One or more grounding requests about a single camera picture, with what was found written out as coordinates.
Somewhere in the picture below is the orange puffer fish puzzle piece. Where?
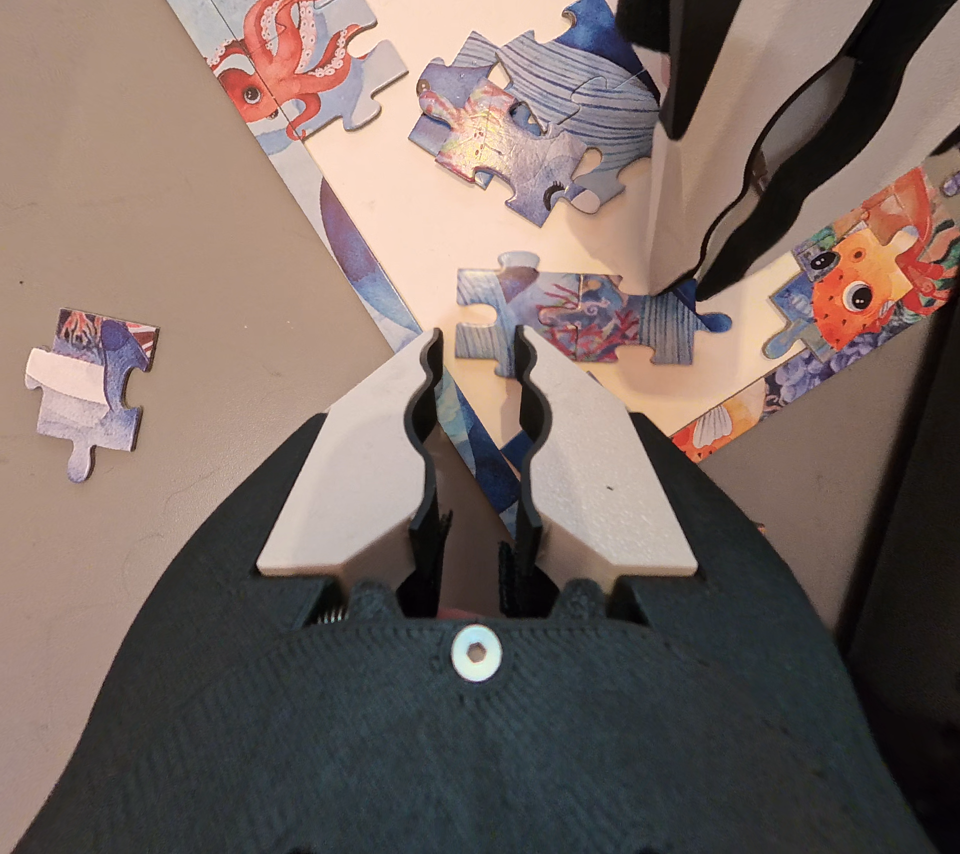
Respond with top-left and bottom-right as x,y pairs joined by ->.
761,224 -> 924,360

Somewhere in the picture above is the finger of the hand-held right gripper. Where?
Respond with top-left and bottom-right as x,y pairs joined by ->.
696,0 -> 960,302
648,0 -> 884,293

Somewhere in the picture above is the pale striped puzzle piece with fin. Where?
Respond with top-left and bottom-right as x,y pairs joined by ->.
566,85 -> 663,214

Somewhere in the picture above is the striped dark blue puzzle piece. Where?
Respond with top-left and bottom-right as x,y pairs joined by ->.
498,0 -> 661,113

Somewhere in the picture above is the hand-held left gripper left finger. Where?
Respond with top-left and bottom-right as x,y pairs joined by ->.
256,327 -> 451,596

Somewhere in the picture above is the orange crab puzzle piece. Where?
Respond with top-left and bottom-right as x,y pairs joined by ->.
855,167 -> 960,315

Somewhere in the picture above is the striped puzzle piece with tail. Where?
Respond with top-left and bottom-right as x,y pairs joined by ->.
637,293 -> 734,369

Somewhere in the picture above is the coral and purple puzzle piece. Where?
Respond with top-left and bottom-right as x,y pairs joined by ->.
517,271 -> 648,366

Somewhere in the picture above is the puzzle piece with white patch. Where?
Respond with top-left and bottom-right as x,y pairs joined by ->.
24,308 -> 161,485

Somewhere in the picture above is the red coral puzzle piece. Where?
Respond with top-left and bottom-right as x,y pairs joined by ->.
418,77 -> 590,189

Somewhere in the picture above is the whale eye puzzle piece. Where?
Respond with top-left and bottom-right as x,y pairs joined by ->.
504,134 -> 627,233

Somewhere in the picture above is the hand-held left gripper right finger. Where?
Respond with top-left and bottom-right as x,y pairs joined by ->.
498,325 -> 700,596

